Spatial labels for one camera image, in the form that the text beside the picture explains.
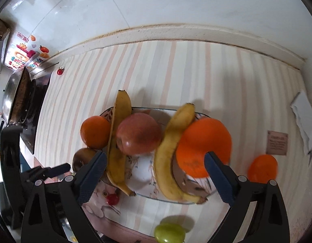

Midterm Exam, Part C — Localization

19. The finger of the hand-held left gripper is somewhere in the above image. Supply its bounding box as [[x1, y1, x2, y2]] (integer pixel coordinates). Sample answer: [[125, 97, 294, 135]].
[[20, 163, 71, 183], [1, 126, 23, 175]]

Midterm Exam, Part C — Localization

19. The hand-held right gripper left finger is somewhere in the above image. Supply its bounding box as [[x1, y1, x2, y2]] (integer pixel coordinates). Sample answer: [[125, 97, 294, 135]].
[[20, 150, 107, 243]]

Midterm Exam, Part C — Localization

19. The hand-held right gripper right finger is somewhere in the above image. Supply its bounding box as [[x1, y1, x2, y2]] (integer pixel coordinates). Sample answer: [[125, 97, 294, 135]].
[[205, 151, 291, 243]]

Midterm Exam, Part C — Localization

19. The large orange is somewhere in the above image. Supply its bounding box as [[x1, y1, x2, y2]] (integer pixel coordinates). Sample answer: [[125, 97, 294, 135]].
[[176, 118, 232, 178]]

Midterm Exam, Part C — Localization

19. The straight yellow banana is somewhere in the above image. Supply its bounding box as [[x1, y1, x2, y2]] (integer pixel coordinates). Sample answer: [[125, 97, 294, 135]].
[[106, 90, 137, 196]]

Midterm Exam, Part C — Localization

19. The small orange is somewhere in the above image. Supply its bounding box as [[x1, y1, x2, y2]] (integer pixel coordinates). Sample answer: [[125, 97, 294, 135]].
[[247, 154, 278, 184], [80, 116, 112, 149]]

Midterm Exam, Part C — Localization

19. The oval floral ceramic plate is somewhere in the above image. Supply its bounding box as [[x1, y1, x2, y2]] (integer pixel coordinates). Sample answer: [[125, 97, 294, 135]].
[[96, 106, 217, 205]]

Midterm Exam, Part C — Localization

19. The curved yellow banana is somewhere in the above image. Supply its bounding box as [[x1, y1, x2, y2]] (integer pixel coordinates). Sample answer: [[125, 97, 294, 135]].
[[154, 103, 208, 205]]

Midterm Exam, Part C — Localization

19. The red apple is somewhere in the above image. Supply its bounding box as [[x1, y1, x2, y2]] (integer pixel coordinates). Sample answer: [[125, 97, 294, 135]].
[[116, 113, 162, 156]]

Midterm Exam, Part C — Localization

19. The steel wok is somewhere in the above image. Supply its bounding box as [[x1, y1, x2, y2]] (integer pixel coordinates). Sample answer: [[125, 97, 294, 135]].
[[1, 66, 32, 126]]

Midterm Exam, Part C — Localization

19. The black glass cooktop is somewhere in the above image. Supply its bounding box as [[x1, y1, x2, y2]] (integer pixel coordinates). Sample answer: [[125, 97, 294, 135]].
[[20, 75, 53, 155]]

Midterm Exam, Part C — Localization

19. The green apple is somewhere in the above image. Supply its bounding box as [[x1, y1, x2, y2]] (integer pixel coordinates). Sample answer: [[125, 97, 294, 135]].
[[153, 223, 186, 243]]

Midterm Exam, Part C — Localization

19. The white folded cloth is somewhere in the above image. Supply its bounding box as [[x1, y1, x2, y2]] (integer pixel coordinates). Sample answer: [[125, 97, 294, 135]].
[[290, 91, 312, 157]]

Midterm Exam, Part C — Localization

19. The striped tablecloth with cat print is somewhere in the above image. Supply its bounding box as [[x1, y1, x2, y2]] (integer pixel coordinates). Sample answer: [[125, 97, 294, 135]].
[[34, 39, 312, 243]]

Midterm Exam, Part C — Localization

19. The group of colourful wall stickers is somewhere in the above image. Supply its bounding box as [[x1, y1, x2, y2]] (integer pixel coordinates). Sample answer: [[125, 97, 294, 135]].
[[5, 32, 50, 71]]

